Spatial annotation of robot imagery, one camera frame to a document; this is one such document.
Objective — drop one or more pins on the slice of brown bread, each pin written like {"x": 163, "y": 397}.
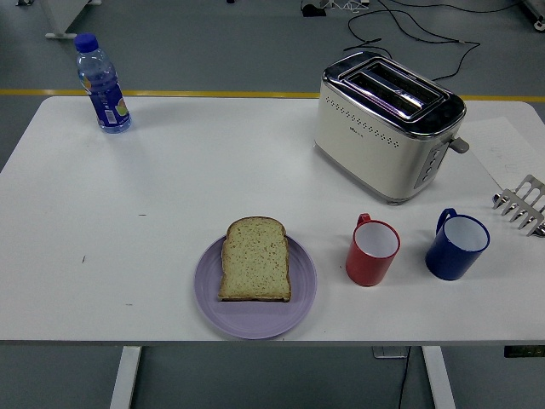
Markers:
{"x": 255, "y": 260}

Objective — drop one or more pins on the cream and chrome toaster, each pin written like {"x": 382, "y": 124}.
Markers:
{"x": 366, "y": 145}

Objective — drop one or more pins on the purple round plate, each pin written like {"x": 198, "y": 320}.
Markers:
{"x": 255, "y": 319}

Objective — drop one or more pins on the red mug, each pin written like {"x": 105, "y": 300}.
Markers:
{"x": 368, "y": 266}

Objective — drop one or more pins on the blue mug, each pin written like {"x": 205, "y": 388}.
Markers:
{"x": 449, "y": 260}

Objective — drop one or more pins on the blue-capped plastic water bottle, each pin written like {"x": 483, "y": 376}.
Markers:
{"x": 108, "y": 102}

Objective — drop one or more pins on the black floor device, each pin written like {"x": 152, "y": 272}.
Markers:
{"x": 313, "y": 9}

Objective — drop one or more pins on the white table leg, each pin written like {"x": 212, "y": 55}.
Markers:
{"x": 438, "y": 379}
{"x": 125, "y": 379}

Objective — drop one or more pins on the metal toast rack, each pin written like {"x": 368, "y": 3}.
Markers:
{"x": 521, "y": 204}

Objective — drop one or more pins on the white background desk leg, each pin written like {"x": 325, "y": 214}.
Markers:
{"x": 53, "y": 17}

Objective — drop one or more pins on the black under-table control box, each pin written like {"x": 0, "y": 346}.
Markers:
{"x": 523, "y": 351}

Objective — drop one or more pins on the white background desk foot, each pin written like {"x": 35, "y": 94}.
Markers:
{"x": 534, "y": 15}

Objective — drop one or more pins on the grey under-table bracket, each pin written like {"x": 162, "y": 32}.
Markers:
{"x": 389, "y": 352}

